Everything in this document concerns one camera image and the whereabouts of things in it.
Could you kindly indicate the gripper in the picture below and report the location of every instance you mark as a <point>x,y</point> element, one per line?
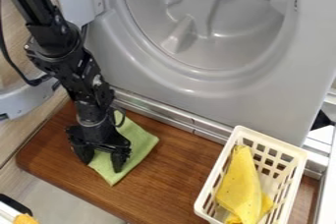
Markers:
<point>96,134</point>

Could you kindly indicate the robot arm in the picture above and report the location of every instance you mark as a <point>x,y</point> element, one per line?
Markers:
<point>57,47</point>

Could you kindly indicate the green cloth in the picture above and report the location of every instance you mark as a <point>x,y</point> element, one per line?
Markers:
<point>138,142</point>

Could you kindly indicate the yellow toy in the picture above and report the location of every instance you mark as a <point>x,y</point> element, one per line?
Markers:
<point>24,219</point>

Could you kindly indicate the yellow cloth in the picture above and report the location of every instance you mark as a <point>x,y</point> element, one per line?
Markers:
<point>243,188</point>

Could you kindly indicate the white basket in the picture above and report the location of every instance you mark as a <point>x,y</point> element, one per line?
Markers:
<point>258,175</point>

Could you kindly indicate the washing machine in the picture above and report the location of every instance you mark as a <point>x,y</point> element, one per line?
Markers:
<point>218,44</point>

